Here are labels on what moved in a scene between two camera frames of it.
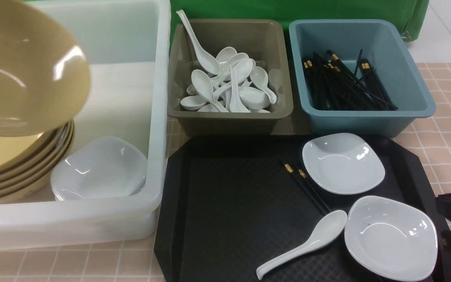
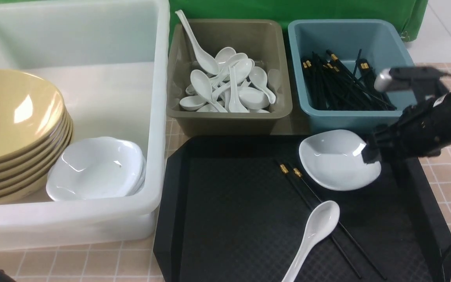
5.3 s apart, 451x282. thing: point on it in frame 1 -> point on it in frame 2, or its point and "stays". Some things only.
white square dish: x=342 y=163 stays
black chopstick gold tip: x=290 y=171 -> x=284 y=170
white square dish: x=396 y=239 -> x=98 y=167
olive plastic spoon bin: x=265 y=40 stays
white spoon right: x=259 y=77 stays
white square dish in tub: x=110 y=168 stays
